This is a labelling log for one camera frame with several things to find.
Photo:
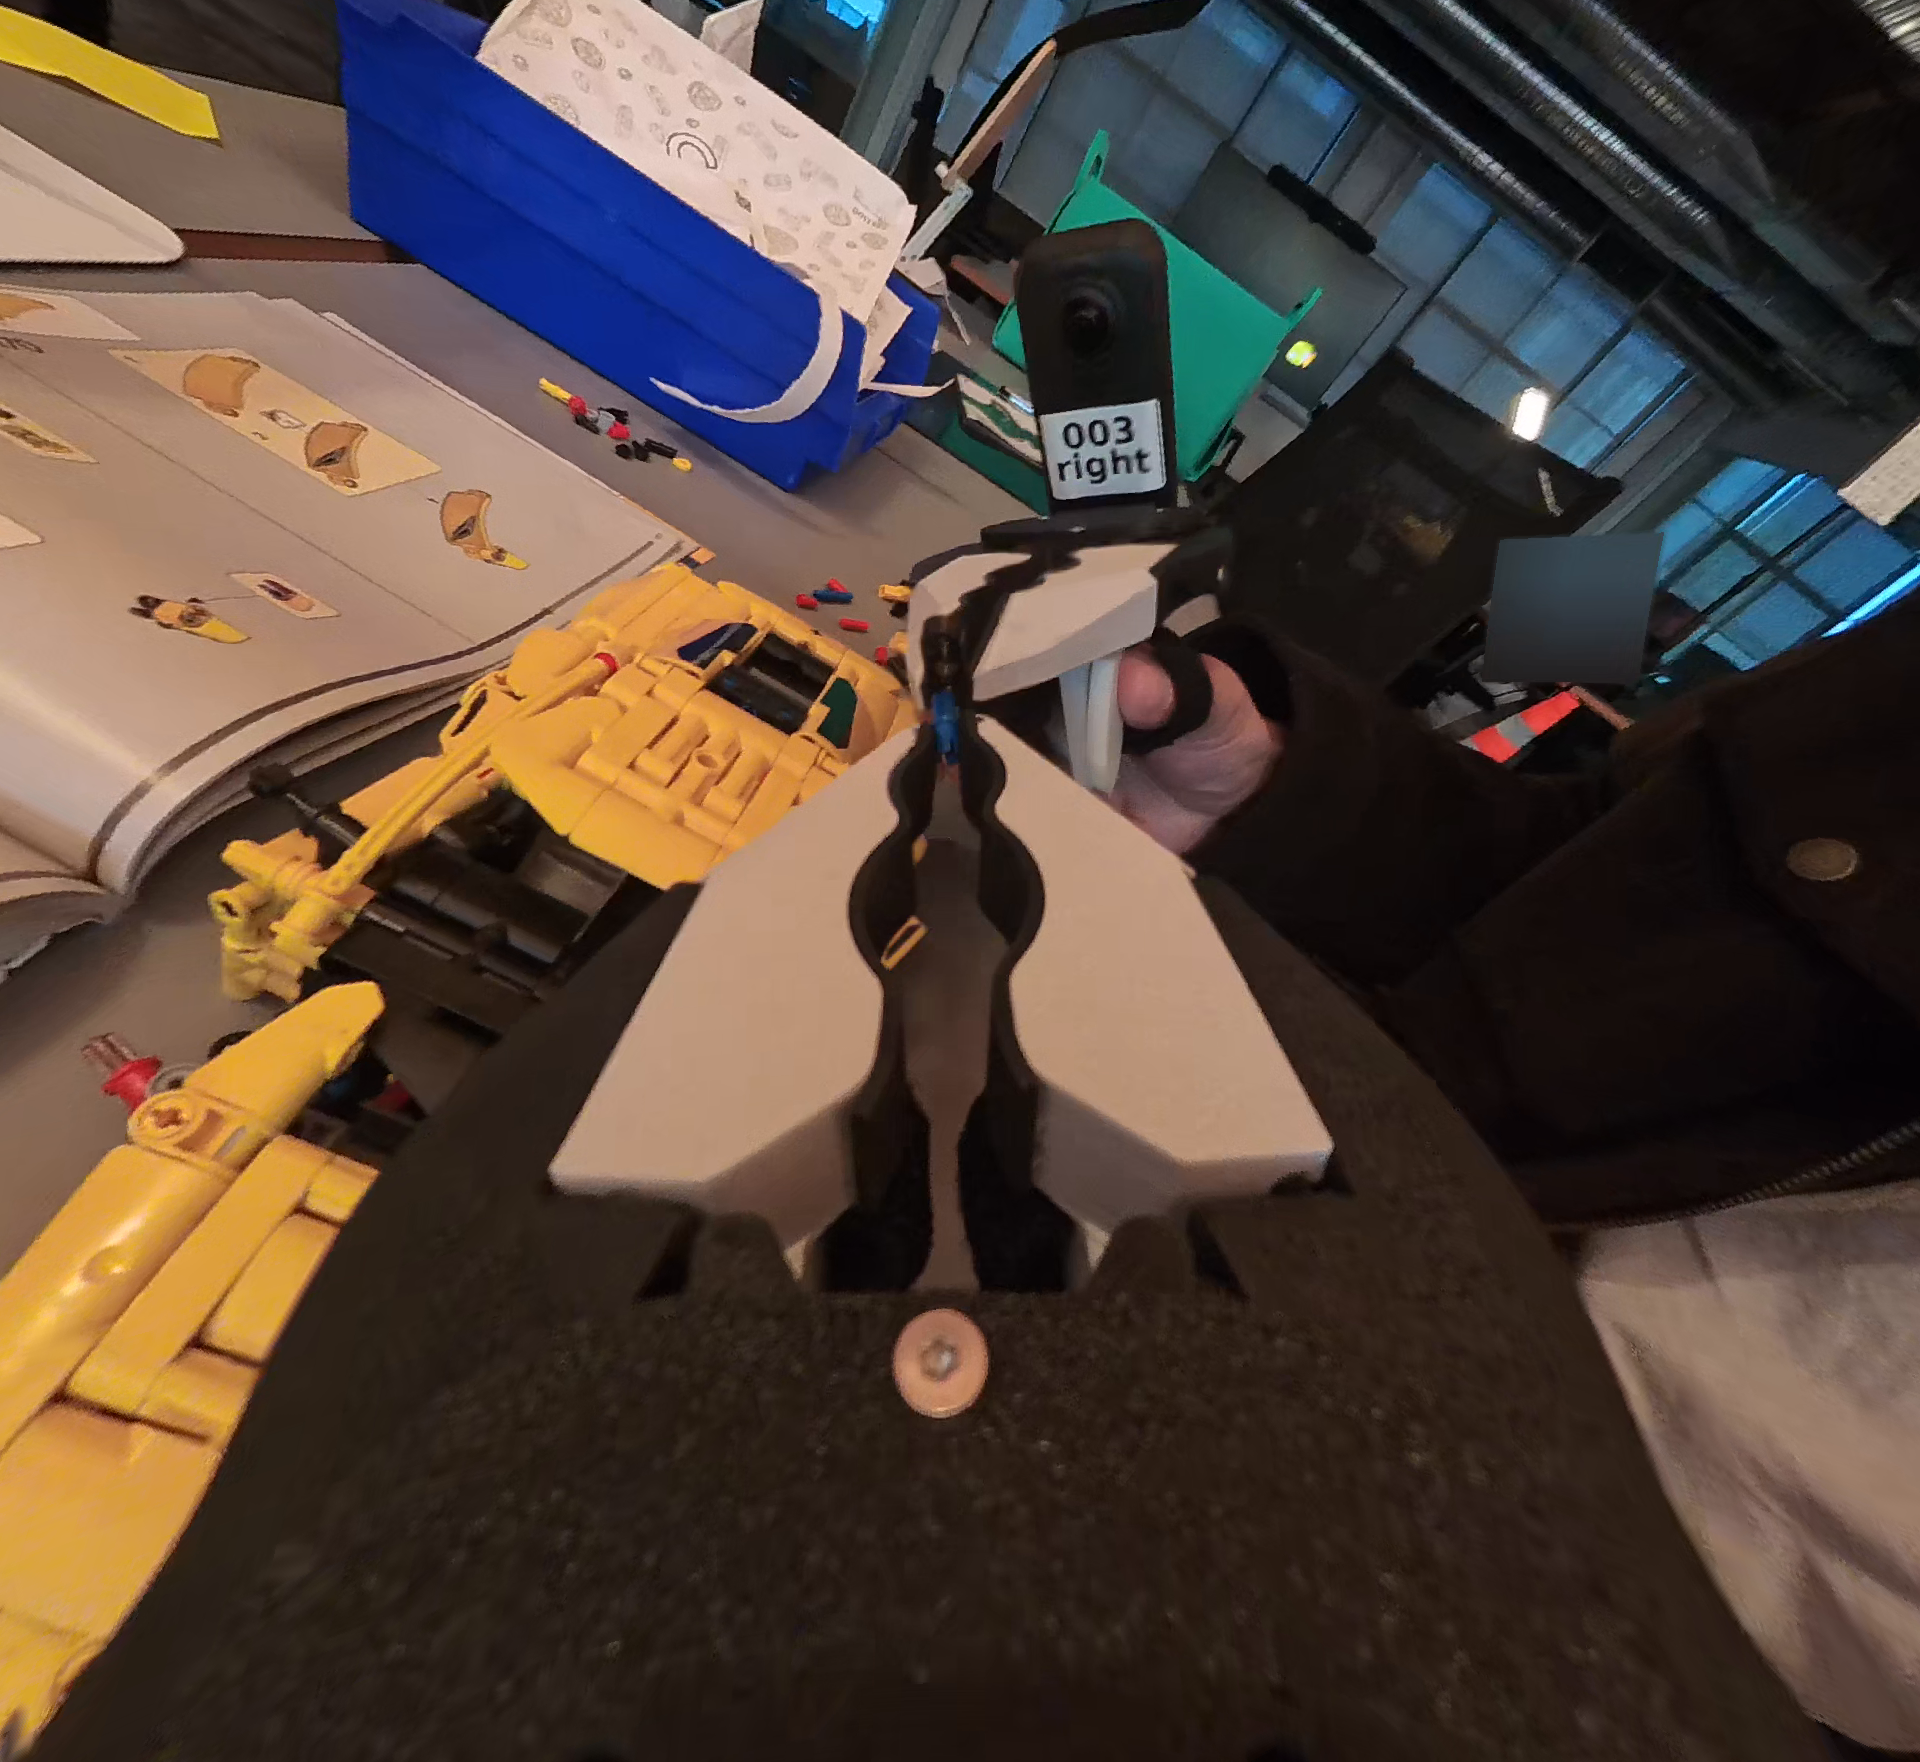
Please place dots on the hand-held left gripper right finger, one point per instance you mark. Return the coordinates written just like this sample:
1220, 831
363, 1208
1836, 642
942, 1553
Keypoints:
1156, 1026

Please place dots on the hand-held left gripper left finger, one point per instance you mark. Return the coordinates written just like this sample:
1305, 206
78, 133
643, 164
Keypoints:
735, 1043

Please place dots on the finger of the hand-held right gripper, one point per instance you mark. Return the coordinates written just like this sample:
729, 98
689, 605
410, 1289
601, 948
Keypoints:
932, 608
1066, 616

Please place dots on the black beam piece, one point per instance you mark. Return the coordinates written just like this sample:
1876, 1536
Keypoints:
939, 663

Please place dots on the blue pin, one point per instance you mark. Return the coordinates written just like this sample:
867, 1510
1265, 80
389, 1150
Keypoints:
946, 727

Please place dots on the large printed paper bag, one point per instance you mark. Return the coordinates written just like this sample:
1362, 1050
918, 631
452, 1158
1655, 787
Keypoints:
676, 112

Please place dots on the blue plastic bin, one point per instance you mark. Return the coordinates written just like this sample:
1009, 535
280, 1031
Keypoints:
525, 217

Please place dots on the person's right forearm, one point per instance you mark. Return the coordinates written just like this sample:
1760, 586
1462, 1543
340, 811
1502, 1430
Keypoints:
1423, 817

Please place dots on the person's right hand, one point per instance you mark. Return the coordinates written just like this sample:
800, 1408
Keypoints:
1215, 781

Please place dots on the cluster of red blue pieces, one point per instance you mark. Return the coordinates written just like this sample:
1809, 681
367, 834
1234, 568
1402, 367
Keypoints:
851, 608

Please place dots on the teal green container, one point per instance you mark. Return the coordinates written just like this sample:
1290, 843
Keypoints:
1230, 338

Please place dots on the yellow toy car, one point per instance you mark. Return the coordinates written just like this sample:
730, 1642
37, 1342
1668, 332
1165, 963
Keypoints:
646, 743

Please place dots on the cluster of small mixed pins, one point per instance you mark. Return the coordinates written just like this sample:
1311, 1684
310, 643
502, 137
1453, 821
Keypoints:
616, 430

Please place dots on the red reflective cloth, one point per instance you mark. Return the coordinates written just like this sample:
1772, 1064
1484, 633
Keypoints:
1522, 727

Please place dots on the silver ribbed ducts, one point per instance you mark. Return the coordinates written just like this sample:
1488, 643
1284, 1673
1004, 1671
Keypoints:
1650, 37

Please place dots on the instruction booklet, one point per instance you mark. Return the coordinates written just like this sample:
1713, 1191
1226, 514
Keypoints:
225, 592

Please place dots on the wooden document stand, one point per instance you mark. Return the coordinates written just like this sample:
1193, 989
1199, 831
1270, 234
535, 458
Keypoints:
74, 217

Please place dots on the yellow paper triangle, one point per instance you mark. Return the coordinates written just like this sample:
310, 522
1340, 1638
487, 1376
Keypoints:
120, 83

